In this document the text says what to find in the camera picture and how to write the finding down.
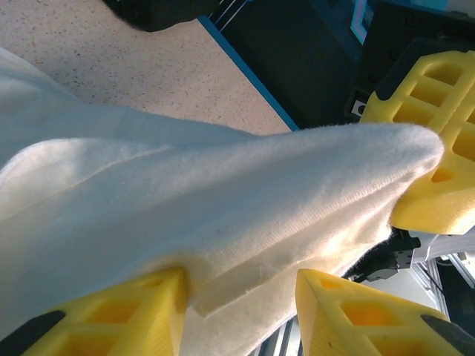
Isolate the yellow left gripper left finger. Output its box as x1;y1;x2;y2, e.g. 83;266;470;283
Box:
0;266;189;356

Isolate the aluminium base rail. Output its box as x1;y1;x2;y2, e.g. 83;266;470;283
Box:
255;251;475;356

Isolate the black folded t-shirt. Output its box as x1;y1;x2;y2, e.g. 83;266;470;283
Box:
103;0;209;33

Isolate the white t-shirt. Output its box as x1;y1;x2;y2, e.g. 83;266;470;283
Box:
0;47;445;356

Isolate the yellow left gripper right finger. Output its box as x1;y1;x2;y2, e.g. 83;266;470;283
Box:
296;268;468;356

